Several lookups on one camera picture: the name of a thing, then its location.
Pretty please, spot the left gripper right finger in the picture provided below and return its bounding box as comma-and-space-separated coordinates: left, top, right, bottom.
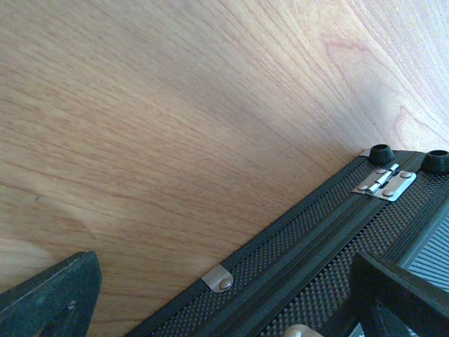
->
329, 252, 448, 336

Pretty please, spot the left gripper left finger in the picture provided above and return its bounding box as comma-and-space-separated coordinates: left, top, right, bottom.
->
1, 251, 102, 336

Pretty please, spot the black poker set case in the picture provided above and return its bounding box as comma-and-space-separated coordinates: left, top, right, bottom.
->
130, 144, 448, 336

